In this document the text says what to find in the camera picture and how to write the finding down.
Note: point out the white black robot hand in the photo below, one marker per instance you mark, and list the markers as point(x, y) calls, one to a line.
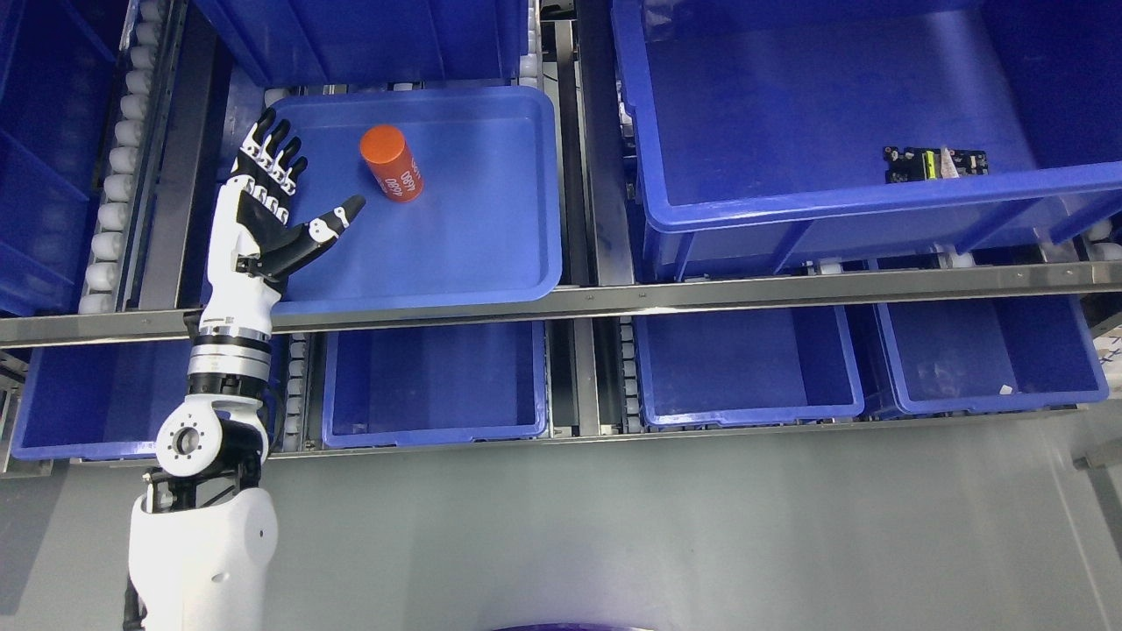
point(253, 246)

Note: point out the orange cylindrical capacitor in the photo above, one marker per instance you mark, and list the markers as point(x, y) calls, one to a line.
point(386, 152)

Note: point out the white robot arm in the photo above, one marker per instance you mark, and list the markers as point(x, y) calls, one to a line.
point(204, 531)

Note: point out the white roller track left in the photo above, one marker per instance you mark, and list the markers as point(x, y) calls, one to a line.
point(113, 247)

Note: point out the blue bin lower centre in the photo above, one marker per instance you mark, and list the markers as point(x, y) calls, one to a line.
point(427, 386)

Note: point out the blue bin top centre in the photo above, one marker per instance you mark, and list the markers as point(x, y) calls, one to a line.
point(289, 43)

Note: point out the blue bin lower left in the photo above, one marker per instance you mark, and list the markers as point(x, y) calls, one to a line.
point(102, 401)

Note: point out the blue shallow tray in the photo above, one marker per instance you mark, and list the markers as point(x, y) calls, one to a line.
point(485, 229)

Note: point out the blue bins far left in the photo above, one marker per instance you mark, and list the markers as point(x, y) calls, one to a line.
point(58, 64)

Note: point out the blue bin lower right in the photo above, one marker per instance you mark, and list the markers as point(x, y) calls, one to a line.
point(741, 368)

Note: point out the large blue bin right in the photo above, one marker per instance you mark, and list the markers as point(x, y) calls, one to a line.
point(760, 127)

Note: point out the black electronic component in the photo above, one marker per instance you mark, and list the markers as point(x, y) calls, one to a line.
point(920, 164)

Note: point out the blue bin far right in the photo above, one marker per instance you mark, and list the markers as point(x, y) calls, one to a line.
point(990, 355)

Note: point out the steel shelf front rail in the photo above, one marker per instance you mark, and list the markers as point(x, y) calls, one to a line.
point(759, 293)

